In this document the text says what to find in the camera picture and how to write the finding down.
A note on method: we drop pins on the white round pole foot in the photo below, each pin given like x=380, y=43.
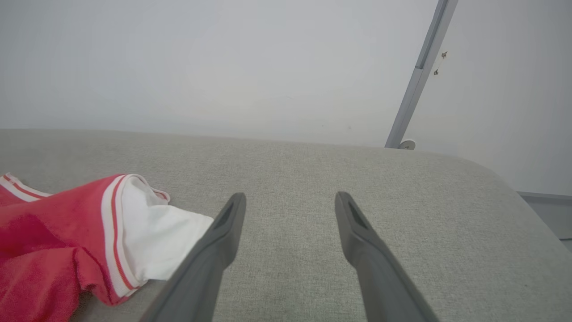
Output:
x=407, y=145

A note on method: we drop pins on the grey metal pole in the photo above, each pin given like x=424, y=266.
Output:
x=422, y=67

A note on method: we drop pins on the light grey fabric sofa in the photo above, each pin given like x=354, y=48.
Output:
x=290, y=174

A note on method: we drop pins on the grey skirting board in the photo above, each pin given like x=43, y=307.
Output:
x=547, y=210

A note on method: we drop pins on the red and white garment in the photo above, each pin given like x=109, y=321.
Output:
x=53, y=232

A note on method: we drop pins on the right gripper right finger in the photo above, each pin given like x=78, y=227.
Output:
x=375, y=273

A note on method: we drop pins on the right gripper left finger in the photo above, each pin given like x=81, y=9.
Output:
x=210, y=259

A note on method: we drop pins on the small wall screw hooks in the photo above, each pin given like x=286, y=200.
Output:
x=443, y=55

